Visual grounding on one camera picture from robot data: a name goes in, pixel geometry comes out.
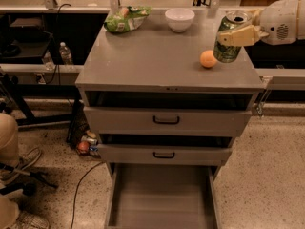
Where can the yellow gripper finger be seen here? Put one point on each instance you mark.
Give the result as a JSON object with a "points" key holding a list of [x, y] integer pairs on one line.
{"points": [[255, 13], [241, 36]]}

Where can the green soda can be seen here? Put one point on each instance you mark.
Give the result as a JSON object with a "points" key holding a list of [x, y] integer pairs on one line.
{"points": [[232, 20]]}

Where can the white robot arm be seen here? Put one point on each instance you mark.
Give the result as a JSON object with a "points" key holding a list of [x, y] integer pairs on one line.
{"points": [[283, 22]]}

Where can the grey metal drawer cabinet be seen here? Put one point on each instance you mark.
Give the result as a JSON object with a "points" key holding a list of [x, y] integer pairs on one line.
{"points": [[156, 68]]}

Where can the grey middle drawer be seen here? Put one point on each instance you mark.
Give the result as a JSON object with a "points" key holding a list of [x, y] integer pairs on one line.
{"points": [[168, 155]]}

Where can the grey top drawer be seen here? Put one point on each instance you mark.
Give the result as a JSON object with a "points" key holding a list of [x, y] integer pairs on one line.
{"points": [[137, 121]]}

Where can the silver can on floor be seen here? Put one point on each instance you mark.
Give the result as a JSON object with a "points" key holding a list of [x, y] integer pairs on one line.
{"points": [[92, 141]]}

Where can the grey open bottom drawer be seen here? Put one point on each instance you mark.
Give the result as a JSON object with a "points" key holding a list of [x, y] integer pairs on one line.
{"points": [[145, 196]]}

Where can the orange fruit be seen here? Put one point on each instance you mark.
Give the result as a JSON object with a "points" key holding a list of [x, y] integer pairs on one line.
{"points": [[207, 59]]}

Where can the white ceramic bowl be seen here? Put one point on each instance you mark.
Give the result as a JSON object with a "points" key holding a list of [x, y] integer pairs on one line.
{"points": [[179, 19]]}

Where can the green chip bag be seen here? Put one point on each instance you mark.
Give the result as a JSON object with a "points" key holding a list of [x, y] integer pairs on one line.
{"points": [[128, 18]]}

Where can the clear water bottle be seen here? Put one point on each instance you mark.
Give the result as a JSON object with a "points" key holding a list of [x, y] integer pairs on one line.
{"points": [[48, 62], [65, 53]]}

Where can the black mesh basket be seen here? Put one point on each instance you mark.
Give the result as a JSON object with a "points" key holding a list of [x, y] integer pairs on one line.
{"points": [[78, 127]]}

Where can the red apple on floor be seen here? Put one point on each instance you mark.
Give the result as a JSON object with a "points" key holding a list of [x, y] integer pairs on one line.
{"points": [[83, 147]]}

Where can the grey sneaker upper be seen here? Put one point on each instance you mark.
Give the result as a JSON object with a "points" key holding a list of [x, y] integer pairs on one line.
{"points": [[24, 162]]}

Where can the grey sneaker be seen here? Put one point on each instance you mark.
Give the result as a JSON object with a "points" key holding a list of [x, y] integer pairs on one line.
{"points": [[27, 220], [24, 162]]}

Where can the black chair base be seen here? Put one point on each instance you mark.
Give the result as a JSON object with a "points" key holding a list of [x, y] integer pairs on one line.
{"points": [[27, 189]]}

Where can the grey sneaker lower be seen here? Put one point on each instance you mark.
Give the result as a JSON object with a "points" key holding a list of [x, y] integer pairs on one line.
{"points": [[27, 220]]}

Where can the black table leg frame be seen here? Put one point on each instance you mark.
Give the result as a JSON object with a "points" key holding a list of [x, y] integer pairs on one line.
{"points": [[16, 93]]}

